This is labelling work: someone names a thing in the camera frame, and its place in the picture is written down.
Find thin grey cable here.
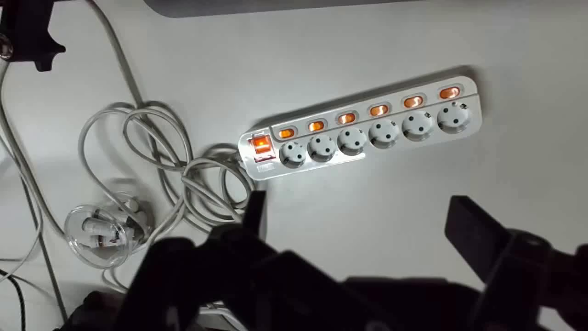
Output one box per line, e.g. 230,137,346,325
0,57,70,323

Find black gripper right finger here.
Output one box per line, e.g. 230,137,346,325
443,193,557,308

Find black clamp mount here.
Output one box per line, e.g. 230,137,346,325
0,0,68,73

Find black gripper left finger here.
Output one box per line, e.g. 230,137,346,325
241,189,269,246

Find white round power plug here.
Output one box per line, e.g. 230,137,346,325
63,196,151,270

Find white six-socket power strip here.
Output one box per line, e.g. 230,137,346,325
237,64,485,183

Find thin black cable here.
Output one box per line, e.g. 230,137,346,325
0,266,30,331

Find red main rocker switch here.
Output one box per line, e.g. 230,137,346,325
250,134,276,158

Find white coiled power cable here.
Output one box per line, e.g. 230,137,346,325
76,0,257,290

